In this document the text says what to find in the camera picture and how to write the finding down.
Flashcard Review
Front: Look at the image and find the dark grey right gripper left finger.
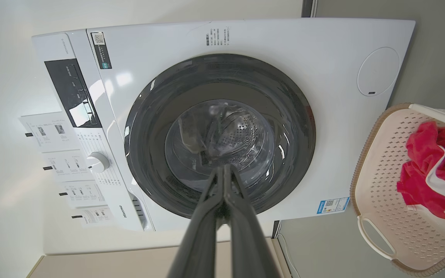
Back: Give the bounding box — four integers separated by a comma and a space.
167, 166, 225, 278

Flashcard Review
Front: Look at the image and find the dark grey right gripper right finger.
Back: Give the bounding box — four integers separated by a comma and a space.
224, 165, 281, 278

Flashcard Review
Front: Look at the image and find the cream plastic laundry basket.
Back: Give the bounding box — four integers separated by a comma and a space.
350, 103, 445, 277

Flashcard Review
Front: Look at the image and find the blue energy label sticker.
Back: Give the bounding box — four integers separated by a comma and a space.
316, 197, 350, 215

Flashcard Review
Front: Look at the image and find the white printed paper sheet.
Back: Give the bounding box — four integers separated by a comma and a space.
19, 112, 80, 153
72, 205, 115, 227

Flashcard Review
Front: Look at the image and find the round black washing machine door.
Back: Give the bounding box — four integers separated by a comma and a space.
124, 53, 316, 219

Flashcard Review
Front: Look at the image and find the white round control knob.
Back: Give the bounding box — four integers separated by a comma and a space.
87, 152, 110, 173

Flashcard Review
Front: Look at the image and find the red and white garment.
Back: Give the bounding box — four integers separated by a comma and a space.
396, 121, 445, 234

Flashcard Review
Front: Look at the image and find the black washer display panel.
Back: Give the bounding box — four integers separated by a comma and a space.
44, 59, 102, 129

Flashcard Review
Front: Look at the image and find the white front-load washing machine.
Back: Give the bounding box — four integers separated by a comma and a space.
31, 17, 416, 232

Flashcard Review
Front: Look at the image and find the round white filter cover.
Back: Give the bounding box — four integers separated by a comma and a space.
357, 47, 400, 97

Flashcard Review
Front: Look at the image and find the black QR code sticker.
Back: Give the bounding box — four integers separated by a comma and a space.
90, 32, 112, 70

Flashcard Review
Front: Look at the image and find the white floor cable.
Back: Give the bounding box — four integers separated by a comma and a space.
278, 233, 301, 278

